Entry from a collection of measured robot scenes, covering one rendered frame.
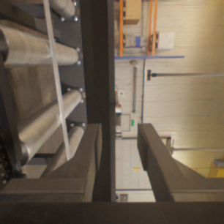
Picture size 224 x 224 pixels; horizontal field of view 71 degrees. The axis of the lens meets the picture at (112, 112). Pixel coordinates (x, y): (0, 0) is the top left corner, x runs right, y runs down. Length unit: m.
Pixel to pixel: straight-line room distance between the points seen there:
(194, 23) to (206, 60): 2.10
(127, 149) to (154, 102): 3.59
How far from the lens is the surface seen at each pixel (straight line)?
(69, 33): 1.31
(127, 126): 10.08
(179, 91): 10.26
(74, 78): 1.30
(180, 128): 11.02
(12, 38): 0.50
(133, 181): 12.35
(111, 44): 0.27
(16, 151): 0.44
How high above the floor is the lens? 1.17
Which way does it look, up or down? 1 degrees down
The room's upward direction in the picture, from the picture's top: 89 degrees clockwise
